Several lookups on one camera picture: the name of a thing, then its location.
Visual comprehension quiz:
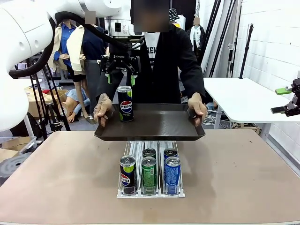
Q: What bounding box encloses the open cardboard box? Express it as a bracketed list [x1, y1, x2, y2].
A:
[24, 86, 70, 119]

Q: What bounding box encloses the black Pepsi can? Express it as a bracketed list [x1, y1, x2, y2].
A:
[116, 85, 135, 122]
[119, 155, 137, 195]

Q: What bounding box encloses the black light stand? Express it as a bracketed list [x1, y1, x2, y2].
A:
[239, 23, 255, 79]

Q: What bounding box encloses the black camera tripod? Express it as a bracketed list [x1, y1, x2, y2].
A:
[25, 58, 71, 141]

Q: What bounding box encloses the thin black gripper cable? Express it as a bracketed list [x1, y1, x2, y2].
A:
[127, 37, 145, 51]

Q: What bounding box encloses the flat cardboard sheet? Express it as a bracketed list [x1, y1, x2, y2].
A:
[0, 148, 19, 163]

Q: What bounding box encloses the mannequin in navy top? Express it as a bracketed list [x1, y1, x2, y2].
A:
[67, 10, 111, 119]

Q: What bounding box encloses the black braided left arm hose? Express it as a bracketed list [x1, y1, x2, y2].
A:
[8, 11, 132, 79]

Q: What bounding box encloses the mannequin in blue shirt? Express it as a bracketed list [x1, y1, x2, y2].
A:
[46, 20, 91, 120]

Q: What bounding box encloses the dark brown serving tray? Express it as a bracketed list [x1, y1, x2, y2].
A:
[93, 103, 206, 142]

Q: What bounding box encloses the mannequin with patterned bucket hat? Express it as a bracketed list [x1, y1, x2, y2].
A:
[168, 8, 186, 32]

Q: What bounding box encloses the person's right hand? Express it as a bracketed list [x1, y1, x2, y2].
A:
[93, 93, 113, 127]

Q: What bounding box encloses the person's right forearm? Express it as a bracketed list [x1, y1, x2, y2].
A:
[95, 70, 122, 104]

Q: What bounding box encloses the white side table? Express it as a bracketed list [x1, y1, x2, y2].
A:
[203, 77, 300, 143]

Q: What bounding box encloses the mannequin in white black jacket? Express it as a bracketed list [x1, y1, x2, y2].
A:
[189, 16, 206, 57]

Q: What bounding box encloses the person's left hand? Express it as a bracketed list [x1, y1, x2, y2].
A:
[187, 92, 208, 127]

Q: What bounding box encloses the mannequin lying on floor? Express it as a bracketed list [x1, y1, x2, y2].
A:
[58, 89, 91, 124]

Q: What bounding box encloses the person in black jacket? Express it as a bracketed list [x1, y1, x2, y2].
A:
[95, 0, 207, 105]

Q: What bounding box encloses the blue Pocari Sweat can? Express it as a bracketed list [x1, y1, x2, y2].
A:
[163, 148, 179, 161]
[165, 157, 181, 195]

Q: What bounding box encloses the green soda can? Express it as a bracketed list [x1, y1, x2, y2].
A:
[142, 148, 157, 160]
[141, 157, 157, 196]

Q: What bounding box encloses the clear acrylic can dispenser rack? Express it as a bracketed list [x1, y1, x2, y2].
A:
[116, 140, 186, 199]

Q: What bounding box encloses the person's left forearm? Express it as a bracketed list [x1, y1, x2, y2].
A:
[180, 65, 207, 99]

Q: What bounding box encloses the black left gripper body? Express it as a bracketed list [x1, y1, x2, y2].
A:
[108, 42, 132, 68]

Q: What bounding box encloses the grey plastic bin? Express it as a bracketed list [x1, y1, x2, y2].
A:
[0, 135, 38, 155]

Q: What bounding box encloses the black stand pole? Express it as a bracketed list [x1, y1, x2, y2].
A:
[202, 0, 223, 77]
[209, 0, 238, 78]

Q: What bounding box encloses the white coiled cable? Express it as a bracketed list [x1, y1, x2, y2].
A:
[203, 114, 223, 130]

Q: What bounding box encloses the black stand with clamps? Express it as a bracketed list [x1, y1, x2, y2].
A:
[228, 0, 242, 78]

